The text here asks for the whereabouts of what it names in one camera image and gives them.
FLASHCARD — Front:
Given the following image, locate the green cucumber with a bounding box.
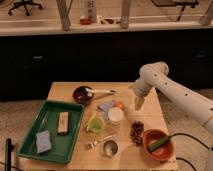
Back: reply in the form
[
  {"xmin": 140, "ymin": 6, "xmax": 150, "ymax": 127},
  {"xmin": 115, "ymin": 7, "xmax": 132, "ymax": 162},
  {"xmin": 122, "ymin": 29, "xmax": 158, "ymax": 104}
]
[{"xmin": 147, "ymin": 136, "xmax": 170, "ymax": 152}]

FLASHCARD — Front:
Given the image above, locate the red object on shelf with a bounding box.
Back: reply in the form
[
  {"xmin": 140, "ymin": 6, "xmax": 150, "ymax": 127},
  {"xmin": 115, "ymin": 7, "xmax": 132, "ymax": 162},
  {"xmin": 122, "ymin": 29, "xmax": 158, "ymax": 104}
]
[{"xmin": 80, "ymin": 16, "xmax": 91, "ymax": 25}]

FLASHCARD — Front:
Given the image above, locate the blue sponge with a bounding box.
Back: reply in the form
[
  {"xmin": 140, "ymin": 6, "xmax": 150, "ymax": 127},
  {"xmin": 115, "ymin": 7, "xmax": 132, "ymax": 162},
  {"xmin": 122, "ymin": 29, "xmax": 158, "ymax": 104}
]
[{"xmin": 36, "ymin": 130, "xmax": 52, "ymax": 154}]

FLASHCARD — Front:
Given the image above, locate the white spoon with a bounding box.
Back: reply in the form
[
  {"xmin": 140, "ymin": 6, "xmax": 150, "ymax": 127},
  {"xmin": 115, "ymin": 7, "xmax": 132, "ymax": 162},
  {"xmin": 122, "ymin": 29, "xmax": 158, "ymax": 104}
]
[{"xmin": 85, "ymin": 88, "xmax": 116, "ymax": 94}]

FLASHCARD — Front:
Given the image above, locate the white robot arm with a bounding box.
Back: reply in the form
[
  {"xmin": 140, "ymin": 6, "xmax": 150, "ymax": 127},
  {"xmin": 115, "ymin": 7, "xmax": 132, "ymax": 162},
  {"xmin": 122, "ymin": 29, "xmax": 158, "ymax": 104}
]
[{"xmin": 132, "ymin": 62, "xmax": 213, "ymax": 136}]

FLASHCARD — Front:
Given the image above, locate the green plastic tray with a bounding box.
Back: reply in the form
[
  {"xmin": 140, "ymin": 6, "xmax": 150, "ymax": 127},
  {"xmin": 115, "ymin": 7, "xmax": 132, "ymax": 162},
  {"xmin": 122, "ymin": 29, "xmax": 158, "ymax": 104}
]
[{"xmin": 17, "ymin": 100, "xmax": 84, "ymax": 164}]

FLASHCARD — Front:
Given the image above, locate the black cable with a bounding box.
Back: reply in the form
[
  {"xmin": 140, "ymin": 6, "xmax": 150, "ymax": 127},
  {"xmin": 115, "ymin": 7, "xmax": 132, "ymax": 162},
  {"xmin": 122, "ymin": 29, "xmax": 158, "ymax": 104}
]
[{"xmin": 169, "ymin": 132, "xmax": 211, "ymax": 171}]

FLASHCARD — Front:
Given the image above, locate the metal cup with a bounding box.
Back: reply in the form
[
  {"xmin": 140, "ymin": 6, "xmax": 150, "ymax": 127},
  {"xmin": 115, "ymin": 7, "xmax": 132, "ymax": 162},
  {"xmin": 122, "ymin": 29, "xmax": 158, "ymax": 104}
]
[{"xmin": 103, "ymin": 140, "xmax": 118, "ymax": 157}]

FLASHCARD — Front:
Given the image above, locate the dark red bowl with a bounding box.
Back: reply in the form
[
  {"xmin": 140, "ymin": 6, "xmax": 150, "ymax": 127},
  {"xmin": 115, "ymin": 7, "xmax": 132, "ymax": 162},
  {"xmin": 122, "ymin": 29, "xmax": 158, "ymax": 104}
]
[{"xmin": 73, "ymin": 86, "xmax": 94, "ymax": 105}]

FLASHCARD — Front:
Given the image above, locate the brown grape bunch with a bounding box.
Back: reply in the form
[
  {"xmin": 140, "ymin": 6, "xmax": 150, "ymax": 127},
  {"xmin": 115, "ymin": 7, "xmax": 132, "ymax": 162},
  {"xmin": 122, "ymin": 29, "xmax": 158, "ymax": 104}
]
[{"xmin": 130, "ymin": 121, "xmax": 144, "ymax": 146}]

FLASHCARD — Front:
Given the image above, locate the wooden block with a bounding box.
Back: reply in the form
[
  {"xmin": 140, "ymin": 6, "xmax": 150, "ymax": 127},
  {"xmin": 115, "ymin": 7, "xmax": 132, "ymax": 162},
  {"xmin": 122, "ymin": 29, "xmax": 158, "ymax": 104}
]
[{"xmin": 57, "ymin": 112, "xmax": 69, "ymax": 135}]

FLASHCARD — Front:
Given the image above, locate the black office chair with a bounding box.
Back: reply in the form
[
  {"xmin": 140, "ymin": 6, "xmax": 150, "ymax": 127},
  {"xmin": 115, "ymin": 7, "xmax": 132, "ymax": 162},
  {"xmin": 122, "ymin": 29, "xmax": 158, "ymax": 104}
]
[{"xmin": 8, "ymin": 0, "xmax": 43, "ymax": 16}]

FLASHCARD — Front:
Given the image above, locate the small orange apple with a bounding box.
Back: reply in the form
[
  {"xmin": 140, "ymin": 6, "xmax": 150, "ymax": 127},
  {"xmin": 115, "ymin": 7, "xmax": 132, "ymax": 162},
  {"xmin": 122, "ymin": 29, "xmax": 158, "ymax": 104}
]
[{"xmin": 113, "ymin": 101, "xmax": 124, "ymax": 109}]

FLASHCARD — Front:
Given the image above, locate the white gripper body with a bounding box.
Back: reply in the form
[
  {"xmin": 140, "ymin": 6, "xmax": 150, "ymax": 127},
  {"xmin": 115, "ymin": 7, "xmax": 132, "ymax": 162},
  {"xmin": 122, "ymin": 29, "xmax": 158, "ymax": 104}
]
[{"xmin": 130, "ymin": 79, "xmax": 152, "ymax": 97}]

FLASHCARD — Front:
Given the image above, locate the orange bowl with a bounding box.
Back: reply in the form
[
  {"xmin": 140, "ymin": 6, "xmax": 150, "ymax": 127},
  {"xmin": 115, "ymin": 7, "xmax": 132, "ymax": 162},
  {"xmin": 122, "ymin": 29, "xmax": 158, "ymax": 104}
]
[{"xmin": 142, "ymin": 129, "xmax": 174, "ymax": 162}]

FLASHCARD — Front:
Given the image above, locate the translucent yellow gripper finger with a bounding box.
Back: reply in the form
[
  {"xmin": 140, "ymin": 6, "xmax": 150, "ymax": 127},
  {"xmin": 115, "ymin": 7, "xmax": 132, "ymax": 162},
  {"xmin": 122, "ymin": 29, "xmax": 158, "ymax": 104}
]
[{"xmin": 135, "ymin": 96, "xmax": 145, "ymax": 110}]

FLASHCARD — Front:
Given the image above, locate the black stand post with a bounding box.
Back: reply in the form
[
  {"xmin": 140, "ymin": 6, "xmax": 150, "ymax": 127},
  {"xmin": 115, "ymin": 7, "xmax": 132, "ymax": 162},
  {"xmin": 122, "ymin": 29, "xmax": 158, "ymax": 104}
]
[{"xmin": 5, "ymin": 138, "xmax": 14, "ymax": 171}]

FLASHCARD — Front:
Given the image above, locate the white cup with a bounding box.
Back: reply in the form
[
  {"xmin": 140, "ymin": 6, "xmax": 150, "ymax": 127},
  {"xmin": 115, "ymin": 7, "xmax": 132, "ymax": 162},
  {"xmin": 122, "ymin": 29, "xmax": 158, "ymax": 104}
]
[{"xmin": 108, "ymin": 107, "xmax": 124, "ymax": 125}]

